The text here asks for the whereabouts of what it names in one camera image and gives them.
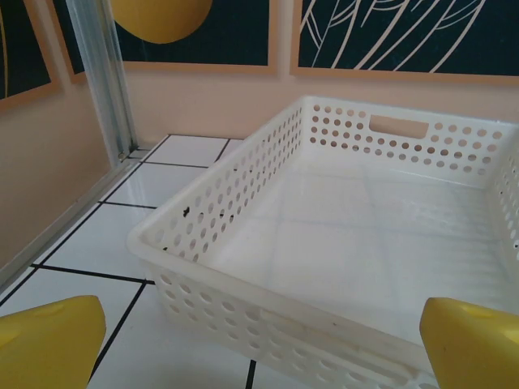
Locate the wall panel with gold oval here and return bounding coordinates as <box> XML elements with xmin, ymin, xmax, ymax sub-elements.
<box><xmin>114</xmin><ymin>0</ymin><xmax>281</xmax><ymax>76</ymax></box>

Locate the aluminium frame post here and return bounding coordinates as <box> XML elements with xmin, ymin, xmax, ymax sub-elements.
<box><xmin>64</xmin><ymin>0</ymin><xmax>139</xmax><ymax>163</ymax></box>

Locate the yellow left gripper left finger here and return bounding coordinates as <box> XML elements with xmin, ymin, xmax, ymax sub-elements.
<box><xmin>0</xmin><ymin>295</ymin><xmax>108</xmax><ymax>389</ymax></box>

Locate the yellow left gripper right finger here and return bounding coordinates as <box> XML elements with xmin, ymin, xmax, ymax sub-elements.
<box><xmin>419</xmin><ymin>297</ymin><xmax>519</xmax><ymax>389</ymax></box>

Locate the aluminium side rail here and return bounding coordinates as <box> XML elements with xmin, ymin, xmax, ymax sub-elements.
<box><xmin>0</xmin><ymin>148</ymin><xmax>152</xmax><ymax>303</ymax></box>

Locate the white basket with cutout handles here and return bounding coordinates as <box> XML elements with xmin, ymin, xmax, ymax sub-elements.
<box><xmin>126</xmin><ymin>94</ymin><xmax>519</xmax><ymax>389</ymax></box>

